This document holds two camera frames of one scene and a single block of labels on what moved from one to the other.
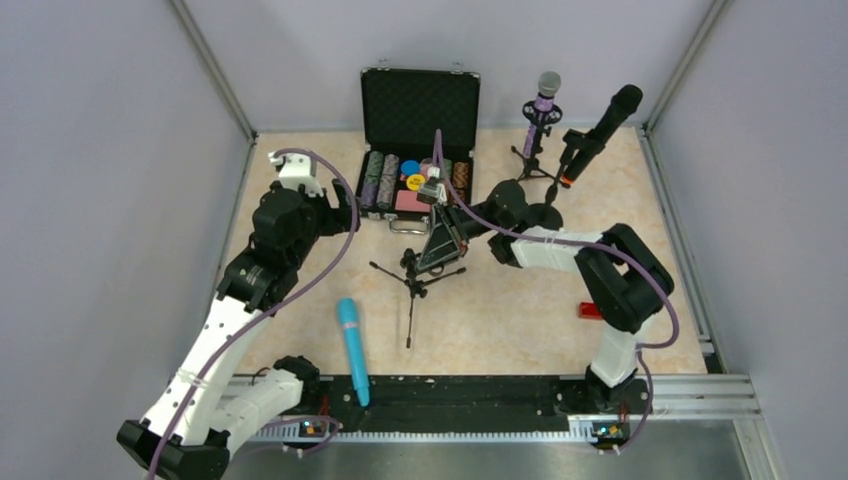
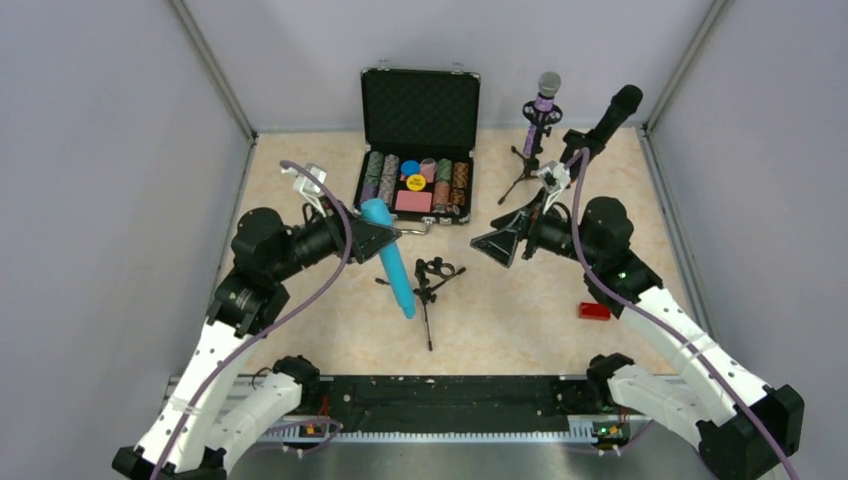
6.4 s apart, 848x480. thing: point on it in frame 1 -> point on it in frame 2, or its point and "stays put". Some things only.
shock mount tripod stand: x=541 y=119 stays put
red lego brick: x=588 y=310 stays put
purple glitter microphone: x=550 y=85 stays put
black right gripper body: x=449 y=225 -> x=525 y=232
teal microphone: x=348 y=316 -> x=379 y=210
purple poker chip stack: x=369 y=194 stays put
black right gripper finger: x=443 y=243 -> x=498 y=245
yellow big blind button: x=414 y=181 stays put
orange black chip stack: x=460 y=176 stays put
